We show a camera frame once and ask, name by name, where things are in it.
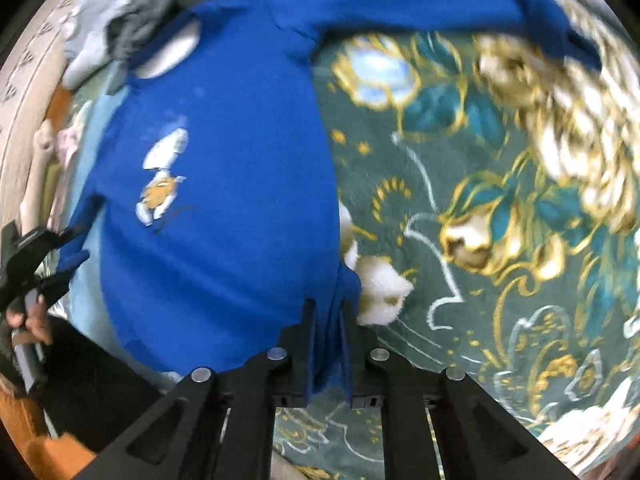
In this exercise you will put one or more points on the folded pink garment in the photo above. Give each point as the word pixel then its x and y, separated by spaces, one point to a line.
pixel 67 145

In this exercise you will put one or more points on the grey sweatshirt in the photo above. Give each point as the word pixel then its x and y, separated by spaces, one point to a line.
pixel 145 15

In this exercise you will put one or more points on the folded beige garment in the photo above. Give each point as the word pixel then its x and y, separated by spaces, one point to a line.
pixel 42 160

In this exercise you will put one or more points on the teal floral blanket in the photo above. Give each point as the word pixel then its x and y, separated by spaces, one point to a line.
pixel 450 310

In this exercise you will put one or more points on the wooden bed frame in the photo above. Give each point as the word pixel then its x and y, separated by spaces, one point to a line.
pixel 60 102

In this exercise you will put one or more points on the blue-grey daisy print quilt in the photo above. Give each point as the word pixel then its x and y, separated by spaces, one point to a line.
pixel 90 35

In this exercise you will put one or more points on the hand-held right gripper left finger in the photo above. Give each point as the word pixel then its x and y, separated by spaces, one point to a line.
pixel 309 340

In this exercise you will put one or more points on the beige embroidered headboard cover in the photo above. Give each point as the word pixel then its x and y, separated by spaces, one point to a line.
pixel 20 110

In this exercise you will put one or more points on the blue sweater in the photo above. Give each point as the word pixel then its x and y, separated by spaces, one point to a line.
pixel 225 210

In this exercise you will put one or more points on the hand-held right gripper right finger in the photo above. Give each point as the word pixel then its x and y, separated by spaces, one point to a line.
pixel 350 340

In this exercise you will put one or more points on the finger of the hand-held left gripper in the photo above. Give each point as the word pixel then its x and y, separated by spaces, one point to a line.
pixel 42 244
pixel 55 287

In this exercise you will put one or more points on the person's left hand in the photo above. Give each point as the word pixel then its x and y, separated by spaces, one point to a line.
pixel 31 317

